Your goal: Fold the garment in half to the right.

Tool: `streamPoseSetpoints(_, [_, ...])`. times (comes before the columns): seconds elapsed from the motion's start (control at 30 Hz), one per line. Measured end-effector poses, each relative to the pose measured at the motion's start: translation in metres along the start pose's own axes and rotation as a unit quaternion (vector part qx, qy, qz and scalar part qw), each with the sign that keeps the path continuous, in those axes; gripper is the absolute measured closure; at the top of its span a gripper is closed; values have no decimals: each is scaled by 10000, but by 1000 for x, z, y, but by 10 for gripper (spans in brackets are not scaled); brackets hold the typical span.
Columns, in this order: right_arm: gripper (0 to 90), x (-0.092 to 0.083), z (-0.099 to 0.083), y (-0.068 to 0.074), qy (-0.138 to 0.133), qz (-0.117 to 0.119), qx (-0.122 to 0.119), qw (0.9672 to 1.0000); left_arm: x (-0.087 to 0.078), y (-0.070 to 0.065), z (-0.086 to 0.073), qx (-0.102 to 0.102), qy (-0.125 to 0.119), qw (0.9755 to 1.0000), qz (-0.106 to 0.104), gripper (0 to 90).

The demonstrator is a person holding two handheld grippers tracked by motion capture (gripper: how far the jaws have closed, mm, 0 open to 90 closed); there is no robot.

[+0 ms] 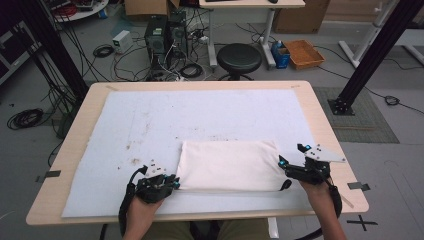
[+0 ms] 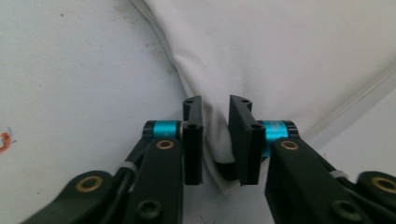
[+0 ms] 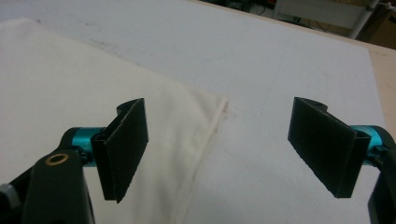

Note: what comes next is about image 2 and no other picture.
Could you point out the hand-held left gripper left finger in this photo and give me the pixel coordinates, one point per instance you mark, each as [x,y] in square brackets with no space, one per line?
[193,140]

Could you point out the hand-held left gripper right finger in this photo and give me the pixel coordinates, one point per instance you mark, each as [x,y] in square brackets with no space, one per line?
[246,140]

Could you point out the white printed tank top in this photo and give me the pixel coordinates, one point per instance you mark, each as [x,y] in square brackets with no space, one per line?
[280,46]

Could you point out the white foam mat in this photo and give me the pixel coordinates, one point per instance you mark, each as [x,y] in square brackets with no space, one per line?
[62,77]

